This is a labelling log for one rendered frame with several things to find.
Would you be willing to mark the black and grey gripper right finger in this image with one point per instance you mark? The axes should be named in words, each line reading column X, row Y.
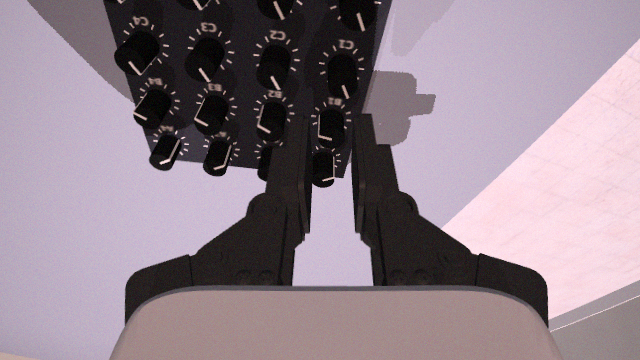
column 413, row 249

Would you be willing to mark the black knob box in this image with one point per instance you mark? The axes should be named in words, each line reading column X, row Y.
column 228, row 39

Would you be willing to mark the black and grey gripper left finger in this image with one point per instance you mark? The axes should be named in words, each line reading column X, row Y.
column 257, row 250

